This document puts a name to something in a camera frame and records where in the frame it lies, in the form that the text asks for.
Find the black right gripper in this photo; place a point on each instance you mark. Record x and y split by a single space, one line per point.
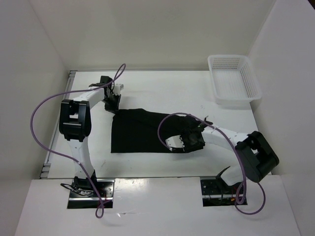
182 137

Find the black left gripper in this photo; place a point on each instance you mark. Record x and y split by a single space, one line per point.
114 107

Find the black shorts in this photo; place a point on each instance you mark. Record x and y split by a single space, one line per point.
136 130

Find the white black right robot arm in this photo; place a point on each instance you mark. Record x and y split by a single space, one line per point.
255 156

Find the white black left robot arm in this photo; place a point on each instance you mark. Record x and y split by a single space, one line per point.
75 124

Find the white plastic mesh basket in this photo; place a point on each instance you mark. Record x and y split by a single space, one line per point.
233 79

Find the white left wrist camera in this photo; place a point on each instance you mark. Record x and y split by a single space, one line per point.
118 88

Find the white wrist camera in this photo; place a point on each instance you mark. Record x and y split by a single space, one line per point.
118 88
175 143

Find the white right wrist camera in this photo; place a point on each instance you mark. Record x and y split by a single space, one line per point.
175 143

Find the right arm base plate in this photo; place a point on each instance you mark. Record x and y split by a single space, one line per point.
215 194

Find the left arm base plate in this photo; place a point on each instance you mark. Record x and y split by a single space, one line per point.
83 199

